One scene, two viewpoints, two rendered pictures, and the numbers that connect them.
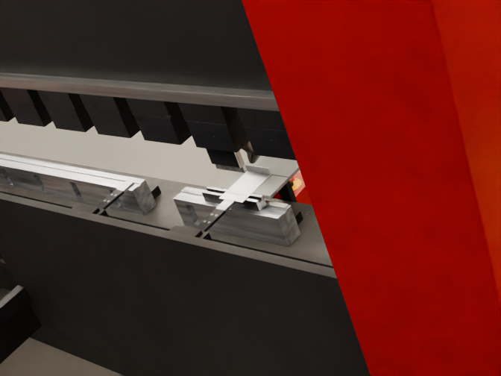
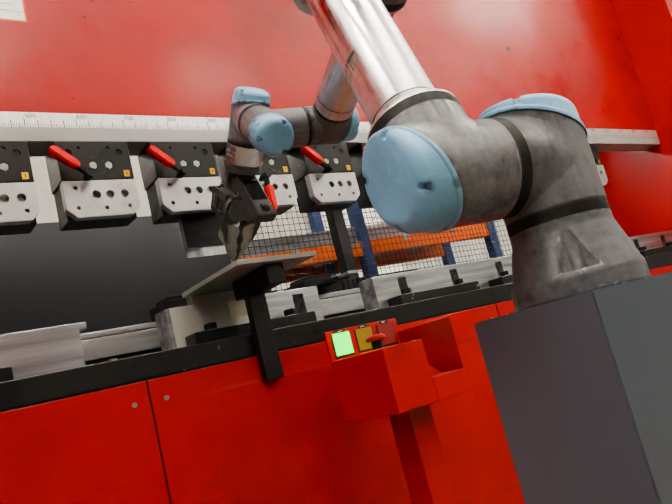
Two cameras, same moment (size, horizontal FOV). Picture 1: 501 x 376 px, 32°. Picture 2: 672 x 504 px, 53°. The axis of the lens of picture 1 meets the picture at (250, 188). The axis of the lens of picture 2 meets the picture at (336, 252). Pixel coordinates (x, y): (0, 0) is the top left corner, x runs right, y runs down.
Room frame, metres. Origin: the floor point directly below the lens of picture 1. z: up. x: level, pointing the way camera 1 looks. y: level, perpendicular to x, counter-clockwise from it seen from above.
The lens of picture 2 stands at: (2.37, -1.44, 0.76)
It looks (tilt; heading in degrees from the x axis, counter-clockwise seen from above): 10 degrees up; 93
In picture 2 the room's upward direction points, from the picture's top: 14 degrees counter-clockwise
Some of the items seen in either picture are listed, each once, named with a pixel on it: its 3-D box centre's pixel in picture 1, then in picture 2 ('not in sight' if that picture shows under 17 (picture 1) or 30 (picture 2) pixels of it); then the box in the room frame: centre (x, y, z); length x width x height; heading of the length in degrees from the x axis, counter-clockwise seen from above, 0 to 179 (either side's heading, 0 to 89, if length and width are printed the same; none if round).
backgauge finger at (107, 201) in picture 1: (98, 205); (325, 280); (2.23, 0.42, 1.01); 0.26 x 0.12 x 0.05; 131
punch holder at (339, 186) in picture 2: (112, 103); (323, 177); (2.30, 0.27, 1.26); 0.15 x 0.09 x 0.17; 41
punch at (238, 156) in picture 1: (224, 155); (203, 235); (2.02, 0.03, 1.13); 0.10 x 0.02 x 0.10; 41
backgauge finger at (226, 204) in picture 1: (198, 227); (192, 300); (1.92, 0.16, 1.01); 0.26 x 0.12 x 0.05; 131
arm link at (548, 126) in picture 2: not in sight; (533, 160); (2.58, -0.65, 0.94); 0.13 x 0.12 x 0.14; 26
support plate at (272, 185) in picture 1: (273, 165); (246, 275); (2.11, -0.08, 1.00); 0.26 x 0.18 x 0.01; 131
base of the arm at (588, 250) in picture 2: not in sight; (568, 253); (2.59, -0.65, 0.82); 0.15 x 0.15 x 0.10
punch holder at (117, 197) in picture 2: (277, 118); (93, 185); (1.85, -0.12, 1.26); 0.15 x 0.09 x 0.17; 41
